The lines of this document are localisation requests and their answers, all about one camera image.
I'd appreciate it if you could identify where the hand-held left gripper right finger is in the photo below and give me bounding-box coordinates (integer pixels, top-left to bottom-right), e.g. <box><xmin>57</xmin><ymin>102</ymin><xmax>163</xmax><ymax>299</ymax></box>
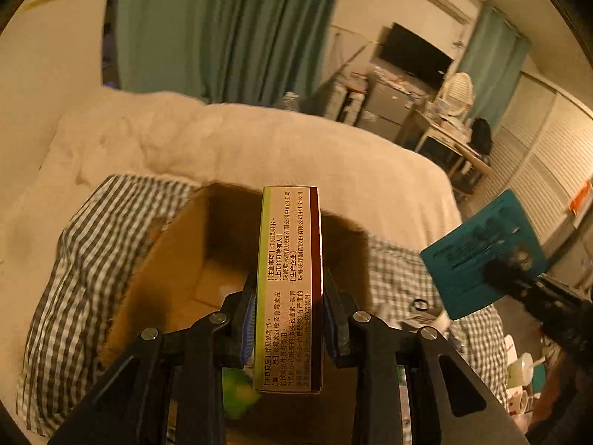
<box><xmin>322</xmin><ymin>266</ymin><xmax>531</xmax><ymax>445</ymax></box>

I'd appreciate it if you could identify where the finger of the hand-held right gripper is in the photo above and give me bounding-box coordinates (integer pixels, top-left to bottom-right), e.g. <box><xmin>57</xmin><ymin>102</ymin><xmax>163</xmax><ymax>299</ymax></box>
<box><xmin>482</xmin><ymin>247</ymin><xmax>542</xmax><ymax>296</ymax></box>

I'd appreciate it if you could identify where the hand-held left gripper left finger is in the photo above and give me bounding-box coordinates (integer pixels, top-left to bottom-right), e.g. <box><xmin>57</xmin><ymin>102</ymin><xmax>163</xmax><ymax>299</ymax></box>
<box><xmin>49</xmin><ymin>271</ymin><xmax>258</xmax><ymax>445</ymax></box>

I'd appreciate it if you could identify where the teal box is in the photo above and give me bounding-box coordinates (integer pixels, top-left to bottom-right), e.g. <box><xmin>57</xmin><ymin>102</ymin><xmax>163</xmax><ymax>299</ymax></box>
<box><xmin>419</xmin><ymin>188</ymin><xmax>550</xmax><ymax>320</ymax></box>

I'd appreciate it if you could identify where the medicine box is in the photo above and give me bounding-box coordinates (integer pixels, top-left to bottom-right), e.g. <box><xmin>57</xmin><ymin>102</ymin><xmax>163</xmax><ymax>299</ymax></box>
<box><xmin>252</xmin><ymin>185</ymin><xmax>322</xmax><ymax>395</ymax></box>

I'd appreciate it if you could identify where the cardboard box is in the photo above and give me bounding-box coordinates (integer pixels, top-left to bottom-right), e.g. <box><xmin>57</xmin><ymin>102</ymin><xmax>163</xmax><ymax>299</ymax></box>
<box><xmin>99</xmin><ymin>183</ymin><xmax>371</xmax><ymax>445</ymax></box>

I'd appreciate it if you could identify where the green ball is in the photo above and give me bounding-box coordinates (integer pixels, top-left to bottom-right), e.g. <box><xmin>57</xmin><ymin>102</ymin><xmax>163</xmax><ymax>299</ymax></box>
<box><xmin>222</xmin><ymin>366</ymin><xmax>259</xmax><ymax>420</ymax></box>

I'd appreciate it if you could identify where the white cup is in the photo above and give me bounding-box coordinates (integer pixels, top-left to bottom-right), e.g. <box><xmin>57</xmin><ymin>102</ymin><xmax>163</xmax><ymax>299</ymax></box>
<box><xmin>506</xmin><ymin>352</ymin><xmax>537</xmax><ymax>389</ymax></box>

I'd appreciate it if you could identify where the white louvered wardrobe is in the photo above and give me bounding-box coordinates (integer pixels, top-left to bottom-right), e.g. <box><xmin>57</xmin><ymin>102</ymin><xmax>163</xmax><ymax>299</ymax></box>
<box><xmin>491</xmin><ymin>72</ymin><xmax>593</xmax><ymax>260</ymax></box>

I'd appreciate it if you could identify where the black bag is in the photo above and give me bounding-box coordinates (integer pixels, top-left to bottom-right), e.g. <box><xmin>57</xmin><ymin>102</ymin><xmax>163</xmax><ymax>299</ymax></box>
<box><xmin>471</xmin><ymin>118</ymin><xmax>493</xmax><ymax>156</ymax></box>

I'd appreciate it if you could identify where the white vanity desk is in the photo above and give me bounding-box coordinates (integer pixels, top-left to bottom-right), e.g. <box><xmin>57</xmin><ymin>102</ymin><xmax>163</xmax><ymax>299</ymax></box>
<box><xmin>408</xmin><ymin>106</ymin><xmax>492</xmax><ymax>186</ymax></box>

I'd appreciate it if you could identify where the cream blanket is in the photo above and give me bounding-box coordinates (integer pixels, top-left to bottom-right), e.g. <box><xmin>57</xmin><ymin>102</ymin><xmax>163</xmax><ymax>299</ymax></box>
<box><xmin>9</xmin><ymin>89</ymin><xmax>464</xmax><ymax>260</ymax></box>

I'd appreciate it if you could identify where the white oval vanity mirror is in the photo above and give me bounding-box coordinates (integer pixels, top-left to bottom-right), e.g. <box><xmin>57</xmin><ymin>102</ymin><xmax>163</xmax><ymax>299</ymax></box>
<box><xmin>438</xmin><ymin>72</ymin><xmax>476</xmax><ymax>119</ymax></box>

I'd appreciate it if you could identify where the grey checked cloth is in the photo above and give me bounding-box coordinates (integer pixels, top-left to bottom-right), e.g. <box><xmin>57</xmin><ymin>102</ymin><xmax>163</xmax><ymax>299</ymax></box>
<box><xmin>16</xmin><ymin>174</ymin><xmax>510</xmax><ymax>436</ymax></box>

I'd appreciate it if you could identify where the grey cabinet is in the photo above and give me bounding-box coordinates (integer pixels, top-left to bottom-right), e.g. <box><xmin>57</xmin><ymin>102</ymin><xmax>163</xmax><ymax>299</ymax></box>
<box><xmin>357</xmin><ymin>74</ymin><xmax>418</xmax><ymax>142</ymax></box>

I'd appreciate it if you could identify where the narrow green curtain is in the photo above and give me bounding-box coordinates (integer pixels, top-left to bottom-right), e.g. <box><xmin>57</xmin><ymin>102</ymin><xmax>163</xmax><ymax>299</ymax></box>
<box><xmin>461</xmin><ymin>2</ymin><xmax>531</xmax><ymax>126</ymax></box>

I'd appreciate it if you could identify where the black television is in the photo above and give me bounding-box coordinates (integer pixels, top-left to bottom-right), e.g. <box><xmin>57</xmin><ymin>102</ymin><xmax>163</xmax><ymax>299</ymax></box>
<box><xmin>380</xmin><ymin>22</ymin><xmax>455</xmax><ymax>91</ymax></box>

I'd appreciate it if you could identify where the wide green curtain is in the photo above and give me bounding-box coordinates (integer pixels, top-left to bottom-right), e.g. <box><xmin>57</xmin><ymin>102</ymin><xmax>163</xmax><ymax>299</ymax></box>
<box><xmin>113</xmin><ymin>0</ymin><xmax>348</xmax><ymax>103</ymax></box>

